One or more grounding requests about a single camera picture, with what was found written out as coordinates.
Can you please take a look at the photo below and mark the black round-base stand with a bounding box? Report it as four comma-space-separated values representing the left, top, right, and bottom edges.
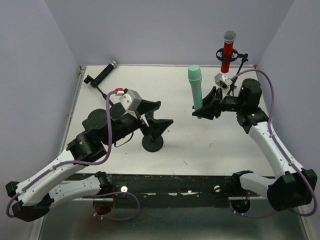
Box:
141, 109, 165, 153
83, 75, 126, 120

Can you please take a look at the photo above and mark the teal microphone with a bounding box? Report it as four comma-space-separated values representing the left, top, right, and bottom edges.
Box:
188, 64, 203, 111

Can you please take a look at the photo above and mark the black tripod shock-mount stand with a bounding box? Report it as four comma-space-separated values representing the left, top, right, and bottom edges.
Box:
215, 47, 250, 97

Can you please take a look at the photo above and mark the red glitter microphone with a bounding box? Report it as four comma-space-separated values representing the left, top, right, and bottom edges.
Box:
221, 30, 236, 74

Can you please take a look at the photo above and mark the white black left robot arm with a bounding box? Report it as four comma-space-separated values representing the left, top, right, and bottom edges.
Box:
5, 99, 174, 222

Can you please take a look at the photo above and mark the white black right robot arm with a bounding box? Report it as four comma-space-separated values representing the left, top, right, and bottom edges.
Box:
192, 78, 318, 212

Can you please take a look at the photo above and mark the black glitter microphone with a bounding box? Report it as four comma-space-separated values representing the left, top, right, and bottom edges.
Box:
90, 60, 118, 88

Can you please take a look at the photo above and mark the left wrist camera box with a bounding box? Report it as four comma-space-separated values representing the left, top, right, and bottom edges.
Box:
115, 88, 142, 119

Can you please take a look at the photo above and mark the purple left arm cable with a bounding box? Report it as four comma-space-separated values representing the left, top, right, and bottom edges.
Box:
5, 91, 141, 221

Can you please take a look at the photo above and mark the black front mounting rail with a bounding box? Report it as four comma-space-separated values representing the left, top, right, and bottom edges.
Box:
51, 172, 261, 208

